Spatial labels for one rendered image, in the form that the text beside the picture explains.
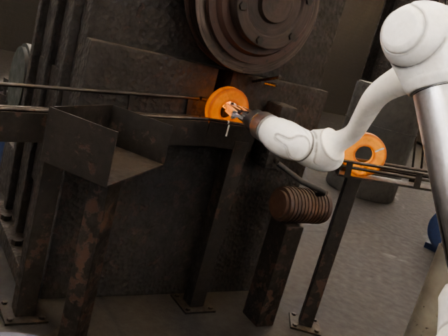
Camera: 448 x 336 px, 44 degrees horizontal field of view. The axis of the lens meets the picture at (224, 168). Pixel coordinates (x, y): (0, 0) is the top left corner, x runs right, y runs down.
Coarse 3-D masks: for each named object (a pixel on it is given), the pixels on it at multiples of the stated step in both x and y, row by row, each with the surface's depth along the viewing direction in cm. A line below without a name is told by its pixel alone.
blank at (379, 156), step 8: (368, 136) 196; (376, 136) 197; (360, 144) 197; (368, 144) 197; (376, 144) 197; (352, 152) 198; (376, 152) 198; (384, 152) 197; (352, 160) 199; (376, 160) 198; (384, 160) 198; (368, 168) 199; (376, 168) 199
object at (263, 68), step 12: (192, 0) 170; (204, 0) 167; (192, 12) 172; (204, 12) 169; (204, 24) 170; (312, 24) 190; (204, 36) 172; (216, 48) 175; (300, 48) 191; (228, 60) 179; (276, 60) 188; (288, 60) 190; (240, 72) 182; (252, 72) 185; (264, 72) 187
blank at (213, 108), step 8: (224, 88) 184; (232, 88) 185; (216, 96) 183; (224, 96) 184; (232, 96) 185; (240, 96) 187; (208, 104) 184; (216, 104) 184; (240, 104) 188; (248, 104) 190; (208, 112) 184; (216, 112) 185; (232, 120) 189
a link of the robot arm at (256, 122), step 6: (258, 114) 168; (264, 114) 167; (270, 114) 167; (252, 120) 168; (258, 120) 166; (264, 120) 165; (252, 126) 168; (258, 126) 165; (252, 132) 168; (258, 138) 167
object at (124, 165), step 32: (64, 128) 133; (96, 128) 130; (128, 128) 157; (160, 128) 153; (64, 160) 135; (96, 160) 131; (128, 160) 150; (160, 160) 154; (96, 192) 147; (96, 224) 148; (96, 256) 152; (96, 288) 158; (64, 320) 157
